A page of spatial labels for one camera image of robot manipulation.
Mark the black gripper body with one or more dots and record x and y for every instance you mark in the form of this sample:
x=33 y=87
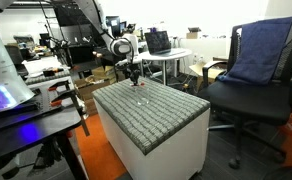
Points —
x=130 y=71

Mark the red marker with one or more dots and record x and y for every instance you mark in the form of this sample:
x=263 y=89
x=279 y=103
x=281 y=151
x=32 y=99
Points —
x=141 y=84

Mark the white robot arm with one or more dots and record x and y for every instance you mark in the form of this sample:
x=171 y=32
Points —
x=93 y=11

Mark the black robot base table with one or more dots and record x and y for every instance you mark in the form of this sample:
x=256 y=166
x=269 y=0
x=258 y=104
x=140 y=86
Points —
x=28 y=134

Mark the clear glass cup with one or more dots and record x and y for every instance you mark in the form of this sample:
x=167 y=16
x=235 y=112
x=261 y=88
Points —
x=142 y=96

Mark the open laptop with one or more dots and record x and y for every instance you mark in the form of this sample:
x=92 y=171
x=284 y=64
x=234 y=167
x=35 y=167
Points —
x=158 y=42

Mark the cardboard boxes pile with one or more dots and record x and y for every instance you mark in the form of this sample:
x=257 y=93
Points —
x=100 y=77

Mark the round white table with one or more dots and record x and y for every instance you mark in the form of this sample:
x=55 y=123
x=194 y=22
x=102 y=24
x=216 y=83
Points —
x=175 y=54

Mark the cardboard box on shelf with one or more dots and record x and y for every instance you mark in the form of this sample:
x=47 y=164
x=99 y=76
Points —
x=194 y=33

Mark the grey cushioned white ottoman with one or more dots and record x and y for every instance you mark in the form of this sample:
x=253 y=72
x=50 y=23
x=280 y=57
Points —
x=163 y=140

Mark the orange black clamp left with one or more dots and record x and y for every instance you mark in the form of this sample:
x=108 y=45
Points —
x=60 y=86

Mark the orange black clamp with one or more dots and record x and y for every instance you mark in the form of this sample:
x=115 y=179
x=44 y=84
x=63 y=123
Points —
x=68 y=99
x=60 y=86

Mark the orange black clamp right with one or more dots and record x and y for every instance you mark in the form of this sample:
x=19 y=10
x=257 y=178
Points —
x=68 y=99

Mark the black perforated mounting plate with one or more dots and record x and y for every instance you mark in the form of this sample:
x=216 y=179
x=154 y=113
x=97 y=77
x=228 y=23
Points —
x=36 y=98

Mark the black office chair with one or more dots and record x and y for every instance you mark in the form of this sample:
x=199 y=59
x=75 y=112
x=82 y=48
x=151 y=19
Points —
x=244 y=105

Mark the blue towel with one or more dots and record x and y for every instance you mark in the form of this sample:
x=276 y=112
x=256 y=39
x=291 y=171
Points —
x=261 y=45

